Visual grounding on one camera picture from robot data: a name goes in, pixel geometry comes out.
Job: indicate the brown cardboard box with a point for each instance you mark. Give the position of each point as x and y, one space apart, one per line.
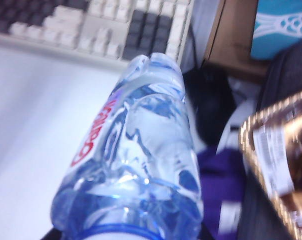
231 37

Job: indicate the beige and grey keyboard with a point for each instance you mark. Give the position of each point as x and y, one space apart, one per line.
78 30

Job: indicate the clear mineral water bottle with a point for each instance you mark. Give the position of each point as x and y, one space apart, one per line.
140 150

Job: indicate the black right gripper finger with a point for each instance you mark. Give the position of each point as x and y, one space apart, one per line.
54 235

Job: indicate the black computer mouse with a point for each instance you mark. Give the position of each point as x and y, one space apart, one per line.
208 107

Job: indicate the teal patterned package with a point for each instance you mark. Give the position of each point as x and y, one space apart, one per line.
281 25

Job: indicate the grey laptop sleeve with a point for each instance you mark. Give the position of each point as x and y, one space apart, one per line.
283 82

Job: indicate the shiny plastic food tray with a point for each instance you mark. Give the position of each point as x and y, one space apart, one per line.
273 155

